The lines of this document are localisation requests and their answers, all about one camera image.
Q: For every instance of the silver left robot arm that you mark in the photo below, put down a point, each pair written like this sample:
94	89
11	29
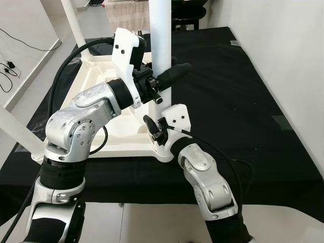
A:
76	121

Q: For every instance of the beige cloth covered side table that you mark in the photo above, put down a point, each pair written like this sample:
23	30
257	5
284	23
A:
126	15

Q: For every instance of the black round stool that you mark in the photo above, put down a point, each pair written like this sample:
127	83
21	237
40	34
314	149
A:
190	15

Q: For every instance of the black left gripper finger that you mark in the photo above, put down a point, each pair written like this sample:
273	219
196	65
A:
174	75

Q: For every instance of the cream plastic table top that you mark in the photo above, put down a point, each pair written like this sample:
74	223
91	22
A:
116	136

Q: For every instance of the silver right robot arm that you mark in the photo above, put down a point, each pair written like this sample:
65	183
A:
207	187

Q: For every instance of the clear tape strip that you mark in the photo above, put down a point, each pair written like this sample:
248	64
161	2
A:
235	43
281	122

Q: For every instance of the black tablecloth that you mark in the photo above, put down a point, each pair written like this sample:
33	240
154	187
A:
228	101

